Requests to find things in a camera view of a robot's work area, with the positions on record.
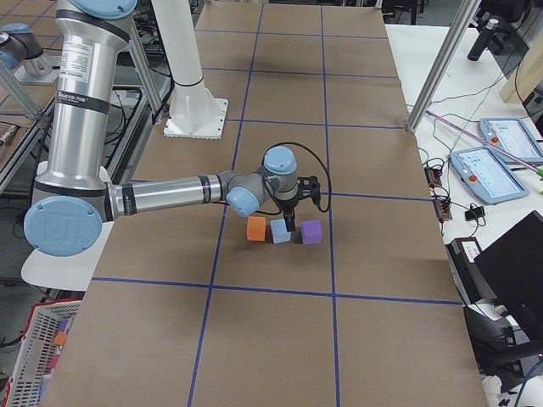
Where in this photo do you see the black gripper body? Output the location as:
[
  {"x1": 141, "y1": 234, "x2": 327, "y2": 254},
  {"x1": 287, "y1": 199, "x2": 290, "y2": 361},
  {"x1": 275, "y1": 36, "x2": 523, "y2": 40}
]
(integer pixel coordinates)
[{"x1": 279, "y1": 198, "x2": 299, "y2": 219}]

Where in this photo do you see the light blue foam block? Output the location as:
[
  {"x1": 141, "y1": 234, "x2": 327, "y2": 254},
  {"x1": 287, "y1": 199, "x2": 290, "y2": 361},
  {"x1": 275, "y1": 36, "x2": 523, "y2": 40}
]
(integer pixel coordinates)
[{"x1": 270, "y1": 219, "x2": 291, "y2": 244}]

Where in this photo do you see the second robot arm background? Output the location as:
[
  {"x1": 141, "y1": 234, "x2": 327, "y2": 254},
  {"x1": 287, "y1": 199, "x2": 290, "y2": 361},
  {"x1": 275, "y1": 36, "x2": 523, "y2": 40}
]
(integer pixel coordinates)
[{"x1": 1, "y1": 23, "x2": 60, "y2": 85}]

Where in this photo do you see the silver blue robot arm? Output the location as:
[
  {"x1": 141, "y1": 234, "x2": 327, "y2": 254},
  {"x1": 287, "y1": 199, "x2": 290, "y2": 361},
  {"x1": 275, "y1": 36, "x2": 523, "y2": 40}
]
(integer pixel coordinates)
[{"x1": 24, "y1": 1, "x2": 301, "y2": 257}]

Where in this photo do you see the purple foam block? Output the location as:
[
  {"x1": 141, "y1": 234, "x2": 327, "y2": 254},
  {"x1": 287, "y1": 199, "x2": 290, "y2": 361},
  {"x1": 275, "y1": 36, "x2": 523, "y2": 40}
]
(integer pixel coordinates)
[{"x1": 301, "y1": 220, "x2": 323, "y2": 245}]

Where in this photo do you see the orange foam block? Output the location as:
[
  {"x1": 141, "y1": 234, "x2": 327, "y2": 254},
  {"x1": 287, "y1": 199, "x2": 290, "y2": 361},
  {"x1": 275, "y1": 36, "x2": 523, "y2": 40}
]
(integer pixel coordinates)
[{"x1": 246, "y1": 216, "x2": 266, "y2": 242}]

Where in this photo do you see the orange circuit board upper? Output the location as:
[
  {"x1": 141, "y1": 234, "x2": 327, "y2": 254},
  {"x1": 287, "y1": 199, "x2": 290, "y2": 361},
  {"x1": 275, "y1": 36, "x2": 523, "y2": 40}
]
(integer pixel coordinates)
[{"x1": 424, "y1": 166, "x2": 442, "y2": 188}]

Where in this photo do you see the orange circuit board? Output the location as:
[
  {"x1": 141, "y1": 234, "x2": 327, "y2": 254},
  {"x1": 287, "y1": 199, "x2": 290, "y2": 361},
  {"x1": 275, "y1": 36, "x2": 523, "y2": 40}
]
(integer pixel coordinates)
[
  {"x1": 424, "y1": 166, "x2": 442, "y2": 188},
  {"x1": 433, "y1": 197, "x2": 452, "y2": 223}
]

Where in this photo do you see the orange circuit board lower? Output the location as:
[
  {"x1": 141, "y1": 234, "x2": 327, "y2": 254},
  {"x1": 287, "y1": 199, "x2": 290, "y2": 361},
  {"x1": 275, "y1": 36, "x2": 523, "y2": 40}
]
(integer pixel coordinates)
[{"x1": 433, "y1": 197, "x2": 452, "y2": 223}]

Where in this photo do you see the small black adapter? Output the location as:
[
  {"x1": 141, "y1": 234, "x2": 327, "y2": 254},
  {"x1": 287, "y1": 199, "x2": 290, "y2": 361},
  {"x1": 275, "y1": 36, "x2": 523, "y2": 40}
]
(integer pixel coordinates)
[{"x1": 464, "y1": 205, "x2": 485, "y2": 221}]

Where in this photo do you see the near teach pendant tablet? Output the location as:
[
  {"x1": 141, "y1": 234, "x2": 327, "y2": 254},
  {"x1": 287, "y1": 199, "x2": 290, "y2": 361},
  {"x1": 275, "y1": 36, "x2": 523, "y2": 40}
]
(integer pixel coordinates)
[{"x1": 450, "y1": 147, "x2": 529, "y2": 204}]

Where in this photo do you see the teach pendant tablet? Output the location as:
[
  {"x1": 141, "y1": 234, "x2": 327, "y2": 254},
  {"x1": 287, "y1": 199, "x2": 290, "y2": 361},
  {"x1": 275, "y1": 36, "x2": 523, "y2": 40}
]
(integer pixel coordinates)
[
  {"x1": 479, "y1": 118, "x2": 542, "y2": 164},
  {"x1": 450, "y1": 147, "x2": 529, "y2": 204}
]

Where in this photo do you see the black box device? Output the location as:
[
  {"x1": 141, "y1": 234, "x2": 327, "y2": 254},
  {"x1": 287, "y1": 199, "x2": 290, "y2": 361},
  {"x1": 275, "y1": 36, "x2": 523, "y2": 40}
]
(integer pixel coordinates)
[{"x1": 445, "y1": 237, "x2": 497, "y2": 304}]

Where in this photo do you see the black monitor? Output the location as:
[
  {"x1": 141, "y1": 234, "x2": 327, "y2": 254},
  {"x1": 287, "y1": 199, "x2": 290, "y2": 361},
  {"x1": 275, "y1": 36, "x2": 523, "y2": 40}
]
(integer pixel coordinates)
[{"x1": 475, "y1": 210, "x2": 542, "y2": 340}]

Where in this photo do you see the far teach pendant tablet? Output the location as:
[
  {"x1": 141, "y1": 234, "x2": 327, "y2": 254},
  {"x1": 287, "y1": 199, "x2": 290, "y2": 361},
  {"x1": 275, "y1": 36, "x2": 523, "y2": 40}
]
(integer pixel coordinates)
[{"x1": 479, "y1": 118, "x2": 542, "y2": 164}]

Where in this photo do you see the pink rod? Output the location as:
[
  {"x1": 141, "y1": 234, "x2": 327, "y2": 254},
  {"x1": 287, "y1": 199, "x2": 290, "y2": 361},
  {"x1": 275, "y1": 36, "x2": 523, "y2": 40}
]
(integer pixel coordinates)
[{"x1": 425, "y1": 110, "x2": 542, "y2": 177}]

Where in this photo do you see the black cylindrical stand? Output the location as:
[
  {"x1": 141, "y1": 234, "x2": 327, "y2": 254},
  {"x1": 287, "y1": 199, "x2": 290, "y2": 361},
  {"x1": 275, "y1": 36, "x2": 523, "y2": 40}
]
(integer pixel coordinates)
[{"x1": 467, "y1": 17, "x2": 504, "y2": 61}]

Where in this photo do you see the white plastic basket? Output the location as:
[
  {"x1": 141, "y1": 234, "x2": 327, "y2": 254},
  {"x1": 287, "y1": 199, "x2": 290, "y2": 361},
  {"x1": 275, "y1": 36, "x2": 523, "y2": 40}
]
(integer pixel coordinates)
[{"x1": 3, "y1": 299, "x2": 81, "y2": 406}]

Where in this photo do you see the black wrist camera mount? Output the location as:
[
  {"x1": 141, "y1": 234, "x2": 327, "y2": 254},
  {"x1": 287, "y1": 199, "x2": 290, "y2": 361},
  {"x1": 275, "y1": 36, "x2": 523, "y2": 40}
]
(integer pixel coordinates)
[{"x1": 297, "y1": 176, "x2": 322, "y2": 209}]

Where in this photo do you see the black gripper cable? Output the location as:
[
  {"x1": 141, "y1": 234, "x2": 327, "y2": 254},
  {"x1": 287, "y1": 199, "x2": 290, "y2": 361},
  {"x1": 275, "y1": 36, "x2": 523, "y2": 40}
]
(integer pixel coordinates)
[{"x1": 255, "y1": 142, "x2": 333, "y2": 215}]

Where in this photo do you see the white pedestal column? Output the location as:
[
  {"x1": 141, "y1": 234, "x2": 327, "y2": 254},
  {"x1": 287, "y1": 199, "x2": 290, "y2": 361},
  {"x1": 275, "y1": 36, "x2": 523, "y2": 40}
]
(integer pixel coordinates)
[{"x1": 152, "y1": 0, "x2": 228, "y2": 139}]

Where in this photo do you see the aluminium frame post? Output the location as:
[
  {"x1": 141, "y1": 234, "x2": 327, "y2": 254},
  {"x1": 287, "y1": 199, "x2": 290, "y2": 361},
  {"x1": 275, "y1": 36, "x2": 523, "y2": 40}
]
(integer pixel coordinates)
[{"x1": 406, "y1": 0, "x2": 480, "y2": 133}]

